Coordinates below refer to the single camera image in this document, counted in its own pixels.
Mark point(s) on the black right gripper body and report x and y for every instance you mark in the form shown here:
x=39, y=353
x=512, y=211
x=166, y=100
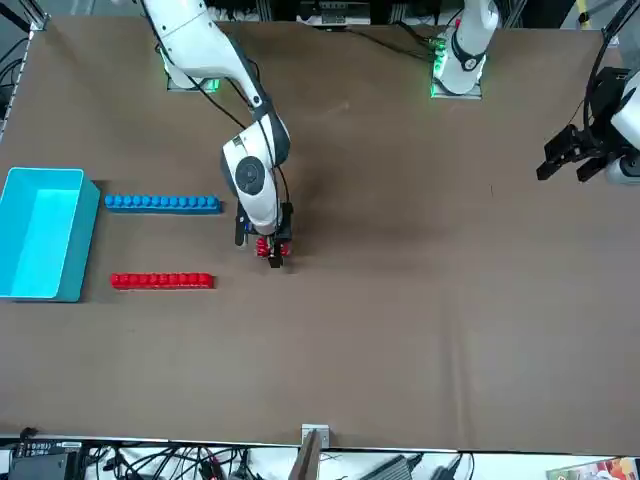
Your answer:
x=286, y=220

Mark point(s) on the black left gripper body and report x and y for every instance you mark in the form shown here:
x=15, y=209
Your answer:
x=602, y=125

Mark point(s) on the red toy car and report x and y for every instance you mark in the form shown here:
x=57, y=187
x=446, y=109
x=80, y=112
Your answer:
x=262, y=248

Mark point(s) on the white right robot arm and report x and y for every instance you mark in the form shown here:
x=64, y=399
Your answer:
x=190, y=35

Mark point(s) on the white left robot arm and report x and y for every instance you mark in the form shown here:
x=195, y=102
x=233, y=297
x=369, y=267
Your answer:
x=470, y=30

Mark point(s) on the red studded block bar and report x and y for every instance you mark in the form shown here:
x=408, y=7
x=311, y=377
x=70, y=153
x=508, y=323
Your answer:
x=162, y=281

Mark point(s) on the yellow tape strip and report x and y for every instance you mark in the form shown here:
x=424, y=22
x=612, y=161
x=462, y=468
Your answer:
x=584, y=10

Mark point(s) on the blue studded block bar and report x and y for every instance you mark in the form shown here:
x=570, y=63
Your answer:
x=162, y=204

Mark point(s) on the cyan plastic bin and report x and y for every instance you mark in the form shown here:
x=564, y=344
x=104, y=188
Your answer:
x=75, y=240

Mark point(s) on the grey power strip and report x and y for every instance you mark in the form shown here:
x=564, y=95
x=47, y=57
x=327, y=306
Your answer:
x=335, y=10

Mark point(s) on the large black power adapter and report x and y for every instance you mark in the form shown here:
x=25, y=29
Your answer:
x=392, y=467

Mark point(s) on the small black power adapter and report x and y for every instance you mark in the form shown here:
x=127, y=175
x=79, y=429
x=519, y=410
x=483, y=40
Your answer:
x=445, y=470

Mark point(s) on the colourful printed packet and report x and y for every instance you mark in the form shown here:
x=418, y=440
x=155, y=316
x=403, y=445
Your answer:
x=595, y=470

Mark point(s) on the black electronics box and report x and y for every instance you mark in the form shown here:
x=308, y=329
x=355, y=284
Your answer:
x=40, y=460

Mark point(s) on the black wrist bracket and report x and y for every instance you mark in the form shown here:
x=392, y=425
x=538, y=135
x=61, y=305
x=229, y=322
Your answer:
x=242, y=227

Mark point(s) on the aluminium camera post with bracket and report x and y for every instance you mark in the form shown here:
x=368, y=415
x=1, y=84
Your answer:
x=310, y=450

